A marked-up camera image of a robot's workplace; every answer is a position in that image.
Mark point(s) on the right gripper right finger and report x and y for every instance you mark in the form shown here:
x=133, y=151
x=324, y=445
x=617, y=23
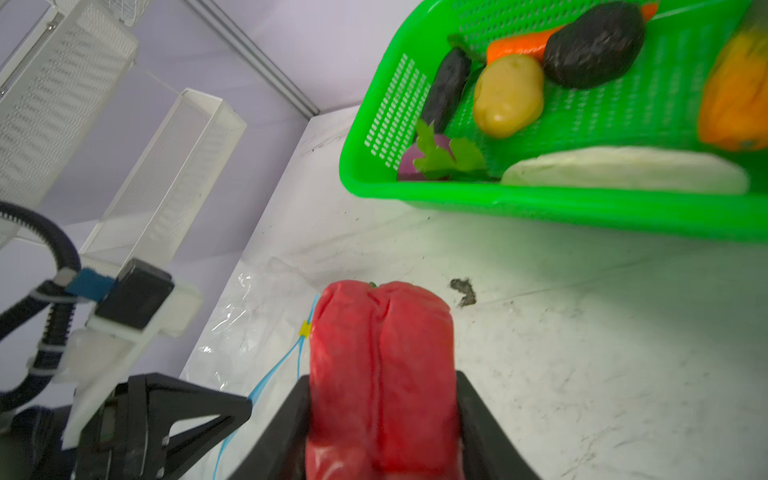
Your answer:
x=487, y=453

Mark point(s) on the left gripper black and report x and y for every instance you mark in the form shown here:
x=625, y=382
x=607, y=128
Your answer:
x=152, y=427

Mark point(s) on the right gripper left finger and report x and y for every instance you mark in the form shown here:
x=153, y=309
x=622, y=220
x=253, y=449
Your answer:
x=279, y=453

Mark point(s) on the clear zip top bag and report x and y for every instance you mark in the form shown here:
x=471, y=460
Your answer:
x=252, y=346

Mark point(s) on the red toy pepper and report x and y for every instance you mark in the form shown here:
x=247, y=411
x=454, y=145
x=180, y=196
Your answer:
x=383, y=385

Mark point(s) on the black toy avocado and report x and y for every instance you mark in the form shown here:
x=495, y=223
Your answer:
x=599, y=47

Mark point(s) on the small dark debris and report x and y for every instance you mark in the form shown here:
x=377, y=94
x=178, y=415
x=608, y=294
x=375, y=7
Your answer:
x=464, y=287

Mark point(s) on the purple toy turnip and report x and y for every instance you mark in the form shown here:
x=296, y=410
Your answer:
x=436, y=157

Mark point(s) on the white toy radish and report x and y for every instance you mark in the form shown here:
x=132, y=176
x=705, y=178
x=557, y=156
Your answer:
x=631, y=168

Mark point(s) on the yellow toy potato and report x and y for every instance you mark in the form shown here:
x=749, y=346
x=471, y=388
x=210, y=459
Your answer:
x=508, y=96

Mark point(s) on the white mesh two-tier shelf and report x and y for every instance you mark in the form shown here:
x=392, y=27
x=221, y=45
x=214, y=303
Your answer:
x=177, y=51

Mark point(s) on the green plastic basket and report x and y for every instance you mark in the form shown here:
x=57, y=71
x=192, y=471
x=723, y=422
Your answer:
x=655, y=104

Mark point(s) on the dark toy eggplant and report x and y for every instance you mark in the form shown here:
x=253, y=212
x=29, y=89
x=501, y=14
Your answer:
x=458, y=70

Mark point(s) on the orange toy carrot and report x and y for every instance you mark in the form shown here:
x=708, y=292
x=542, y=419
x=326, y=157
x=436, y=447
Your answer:
x=533, y=44

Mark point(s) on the orange yellow toy corn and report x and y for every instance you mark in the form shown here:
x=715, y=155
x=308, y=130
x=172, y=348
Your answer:
x=733, y=112

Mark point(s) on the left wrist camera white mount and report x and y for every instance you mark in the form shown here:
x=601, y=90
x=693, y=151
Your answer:
x=142, y=302

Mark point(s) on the white wire wall basket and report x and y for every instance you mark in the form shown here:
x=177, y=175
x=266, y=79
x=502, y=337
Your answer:
x=127, y=12

